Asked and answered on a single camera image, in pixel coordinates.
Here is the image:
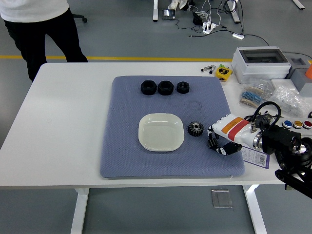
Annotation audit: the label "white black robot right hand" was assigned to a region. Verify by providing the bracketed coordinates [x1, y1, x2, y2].
[207, 113, 259, 156]

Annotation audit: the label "large black gear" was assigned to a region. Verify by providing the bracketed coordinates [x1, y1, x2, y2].
[187, 121, 205, 137]

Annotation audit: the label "blue yellow red button box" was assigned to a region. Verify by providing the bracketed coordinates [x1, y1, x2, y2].
[280, 117, 312, 134]

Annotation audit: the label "small black hex nut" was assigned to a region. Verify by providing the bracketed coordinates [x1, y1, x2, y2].
[176, 81, 190, 94]

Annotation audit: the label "white flat box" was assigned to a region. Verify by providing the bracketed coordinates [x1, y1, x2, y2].
[270, 78, 300, 95]

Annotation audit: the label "large black hex nut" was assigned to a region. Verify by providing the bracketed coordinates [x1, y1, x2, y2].
[140, 79, 158, 96]
[157, 80, 175, 96]

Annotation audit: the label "black charger box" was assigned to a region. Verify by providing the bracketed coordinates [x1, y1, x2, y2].
[192, 11, 204, 25]

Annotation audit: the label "black power adapter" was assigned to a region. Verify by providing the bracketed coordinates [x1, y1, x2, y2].
[244, 111, 275, 125]

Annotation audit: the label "purple-edged label card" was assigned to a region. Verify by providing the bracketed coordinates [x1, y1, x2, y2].
[241, 145, 271, 170]

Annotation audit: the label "bag of blue resistors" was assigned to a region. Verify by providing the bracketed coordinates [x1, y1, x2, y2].
[239, 81, 271, 109]

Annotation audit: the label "yellow tape measure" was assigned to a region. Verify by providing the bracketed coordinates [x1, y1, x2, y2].
[215, 67, 234, 82]

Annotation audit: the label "clear bag of small parts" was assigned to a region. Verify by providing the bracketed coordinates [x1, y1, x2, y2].
[267, 85, 312, 117]

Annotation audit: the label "metal floor hatch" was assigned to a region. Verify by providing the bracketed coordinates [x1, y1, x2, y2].
[211, 189, 233, 209]

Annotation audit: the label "white square dish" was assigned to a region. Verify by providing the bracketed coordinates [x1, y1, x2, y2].
[138, 113, 184, 152]

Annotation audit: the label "white table leg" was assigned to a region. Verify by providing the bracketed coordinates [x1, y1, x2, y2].
[242, 184, 268, 234]
[70, 188, 90, 234]

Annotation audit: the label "grey plastic housing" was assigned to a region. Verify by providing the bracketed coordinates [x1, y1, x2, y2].
[284, 52, 312, 97]

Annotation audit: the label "white power strip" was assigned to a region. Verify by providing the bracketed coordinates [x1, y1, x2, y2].
[202, 21, 217, 35]

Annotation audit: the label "blue-grey quilted mat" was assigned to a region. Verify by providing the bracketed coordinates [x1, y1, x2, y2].
[99, 75, 246, 180]

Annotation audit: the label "black desk phone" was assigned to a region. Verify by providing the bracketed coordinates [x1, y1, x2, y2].
[161, 9, 176, 21]

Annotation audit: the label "white shoes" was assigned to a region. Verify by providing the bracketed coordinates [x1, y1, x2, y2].
[168, 0, 190, 11]

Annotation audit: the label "person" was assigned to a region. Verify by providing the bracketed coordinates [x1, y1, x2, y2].
[0, 0, 89, 82]

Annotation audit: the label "grey electrical enclosure box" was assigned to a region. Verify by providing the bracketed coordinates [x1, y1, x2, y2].
[231, 46, 292, 85]

